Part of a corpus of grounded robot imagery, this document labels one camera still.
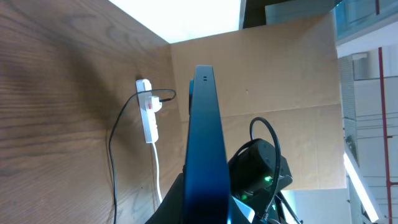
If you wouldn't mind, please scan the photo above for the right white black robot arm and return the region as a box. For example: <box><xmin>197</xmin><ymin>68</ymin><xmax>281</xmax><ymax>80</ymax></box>
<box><xmin>228</xmin><ymin>139</ymin><xmax>303</xmax><ymax>223</ymax></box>

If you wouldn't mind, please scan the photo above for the white power strip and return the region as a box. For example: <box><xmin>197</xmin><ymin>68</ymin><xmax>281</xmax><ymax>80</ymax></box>
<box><xmin>136</xmin><ymin>79</ymin><xmax>159</xmax><ymax>143</ymax></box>

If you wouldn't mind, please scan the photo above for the brown cardboard board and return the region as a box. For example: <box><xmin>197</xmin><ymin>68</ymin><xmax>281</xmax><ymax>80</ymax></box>
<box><xmin>171</xmin><ymin>13</ymin><xmax>346</xmax><ymax>190</ymax></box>

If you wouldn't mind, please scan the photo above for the white USB charger plug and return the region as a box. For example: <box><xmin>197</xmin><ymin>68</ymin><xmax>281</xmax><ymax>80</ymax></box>
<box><xmin>145</xmin><ymin>95</ymin><xmax>162</xmax><ymax>113</ymax></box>

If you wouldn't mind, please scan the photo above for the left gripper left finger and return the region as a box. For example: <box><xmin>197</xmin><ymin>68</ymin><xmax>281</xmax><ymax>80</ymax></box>
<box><xmin>146</xmin><ymin>173</ymin><xmax>184</xmax><ymax>224</ymax></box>

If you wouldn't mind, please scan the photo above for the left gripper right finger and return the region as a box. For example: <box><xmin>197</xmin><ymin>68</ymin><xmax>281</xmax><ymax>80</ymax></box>
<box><xmin>228</xmin><ymin>196</ymin><xmax>255</xmax><ymax>224</ymax></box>

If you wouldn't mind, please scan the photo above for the blue Galaxy smartphone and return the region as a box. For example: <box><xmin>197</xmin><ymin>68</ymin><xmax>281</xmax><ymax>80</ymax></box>
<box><xmin>183</xmin><ymin>65</ymin><xmax>230</xmax><ymax>224</ymax></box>

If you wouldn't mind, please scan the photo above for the black USB charging cable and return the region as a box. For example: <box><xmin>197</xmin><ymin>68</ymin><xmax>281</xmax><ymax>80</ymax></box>
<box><xmin>108</xmin><ymin>88</ymin><xmax>177</xmax><ymax>224</ymax></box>

